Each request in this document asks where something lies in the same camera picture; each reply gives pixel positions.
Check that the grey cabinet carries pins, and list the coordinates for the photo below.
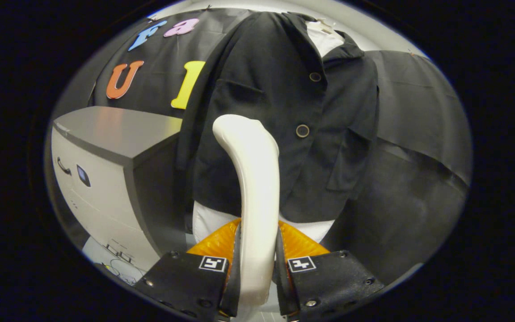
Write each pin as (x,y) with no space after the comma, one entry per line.
(119,129)

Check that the black suit jacket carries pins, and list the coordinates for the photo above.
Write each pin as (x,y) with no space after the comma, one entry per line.
(275,89)

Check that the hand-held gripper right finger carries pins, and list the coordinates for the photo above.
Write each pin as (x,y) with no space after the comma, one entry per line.
(284,286)

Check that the white garment steamer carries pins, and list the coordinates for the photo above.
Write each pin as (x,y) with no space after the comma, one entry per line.
(257,188)

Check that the white mannequin torso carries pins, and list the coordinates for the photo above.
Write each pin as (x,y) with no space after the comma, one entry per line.
(208,221)

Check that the black backdrop cloth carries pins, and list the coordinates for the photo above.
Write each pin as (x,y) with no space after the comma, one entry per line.
(159,76)
(418,156)

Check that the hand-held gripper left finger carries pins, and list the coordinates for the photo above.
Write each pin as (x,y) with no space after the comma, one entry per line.
(235,286)

